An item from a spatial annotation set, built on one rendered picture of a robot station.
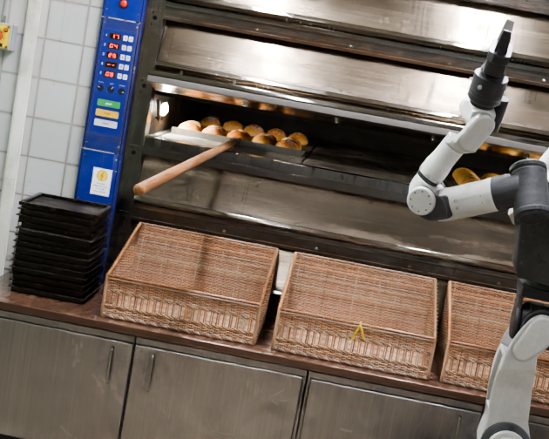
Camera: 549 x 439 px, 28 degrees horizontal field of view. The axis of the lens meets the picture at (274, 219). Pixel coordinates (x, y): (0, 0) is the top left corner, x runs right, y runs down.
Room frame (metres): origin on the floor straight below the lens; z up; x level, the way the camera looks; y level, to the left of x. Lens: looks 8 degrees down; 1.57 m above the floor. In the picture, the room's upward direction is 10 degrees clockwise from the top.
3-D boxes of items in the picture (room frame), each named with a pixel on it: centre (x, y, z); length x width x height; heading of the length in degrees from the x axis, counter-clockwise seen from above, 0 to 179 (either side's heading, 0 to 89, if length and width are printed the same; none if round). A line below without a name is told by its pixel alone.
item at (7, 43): (4.19, 1.15, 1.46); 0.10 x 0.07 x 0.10; 86
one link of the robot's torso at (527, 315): (3.00, -0.78, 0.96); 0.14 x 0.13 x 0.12; 175
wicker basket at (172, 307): (3.91, 0.25, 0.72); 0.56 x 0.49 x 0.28; 87
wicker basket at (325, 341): (3.87, -0.36, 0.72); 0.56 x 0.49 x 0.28; 86
